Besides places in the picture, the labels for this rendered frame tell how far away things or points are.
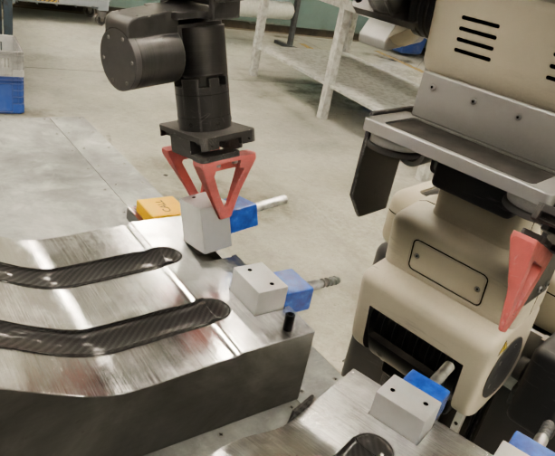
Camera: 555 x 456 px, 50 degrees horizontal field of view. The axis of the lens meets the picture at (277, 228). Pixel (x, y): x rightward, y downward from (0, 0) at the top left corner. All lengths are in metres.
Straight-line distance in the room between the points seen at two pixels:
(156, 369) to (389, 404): 0.21
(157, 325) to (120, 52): 0.26
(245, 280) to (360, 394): 0.16
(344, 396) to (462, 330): 0.31
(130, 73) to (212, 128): 0.11
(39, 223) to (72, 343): 0.38
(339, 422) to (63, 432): 0.23
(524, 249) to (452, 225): 0.43
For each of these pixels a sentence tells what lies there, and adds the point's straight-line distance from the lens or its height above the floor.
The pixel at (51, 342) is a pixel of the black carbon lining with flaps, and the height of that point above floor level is 0.89.
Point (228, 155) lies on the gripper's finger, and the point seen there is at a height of 1.02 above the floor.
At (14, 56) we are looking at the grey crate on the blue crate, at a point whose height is 0.33.
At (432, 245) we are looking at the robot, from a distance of 0.89.
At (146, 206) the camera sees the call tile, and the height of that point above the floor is 0.84.
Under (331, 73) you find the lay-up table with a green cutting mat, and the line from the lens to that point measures 4.47.
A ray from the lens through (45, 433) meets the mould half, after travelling 0.51.
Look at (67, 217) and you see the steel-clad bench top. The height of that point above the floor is 0.80.
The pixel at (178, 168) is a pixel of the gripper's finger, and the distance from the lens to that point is 0.69.
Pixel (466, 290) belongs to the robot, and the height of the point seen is 0.83.
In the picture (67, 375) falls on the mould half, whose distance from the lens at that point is 0.52.
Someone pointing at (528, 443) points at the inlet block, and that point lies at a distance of 0.61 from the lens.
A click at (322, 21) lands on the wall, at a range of 8.18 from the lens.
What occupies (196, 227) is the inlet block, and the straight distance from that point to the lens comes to 0.67.
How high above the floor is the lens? 1.24
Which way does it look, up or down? 27 degrees down
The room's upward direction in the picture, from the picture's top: 11 degrees clockwise
